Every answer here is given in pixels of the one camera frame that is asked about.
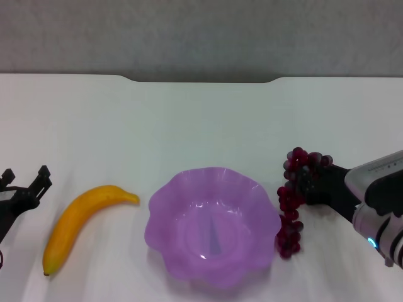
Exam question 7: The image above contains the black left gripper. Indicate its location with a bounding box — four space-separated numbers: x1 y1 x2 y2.
0 165 53 246

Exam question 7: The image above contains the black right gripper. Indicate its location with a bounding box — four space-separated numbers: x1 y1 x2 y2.
295 164 363 223

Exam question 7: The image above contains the dark red grape bunch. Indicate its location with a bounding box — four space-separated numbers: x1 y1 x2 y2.
275 147 334 260

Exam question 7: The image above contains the yellow banana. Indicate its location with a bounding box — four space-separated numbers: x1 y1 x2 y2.
42 184 140 277

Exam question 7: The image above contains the purple wavy plastic bowl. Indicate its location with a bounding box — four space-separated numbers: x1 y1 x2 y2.
144 167 283 289

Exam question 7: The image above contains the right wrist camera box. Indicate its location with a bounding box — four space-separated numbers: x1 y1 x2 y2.
344 150 403 218

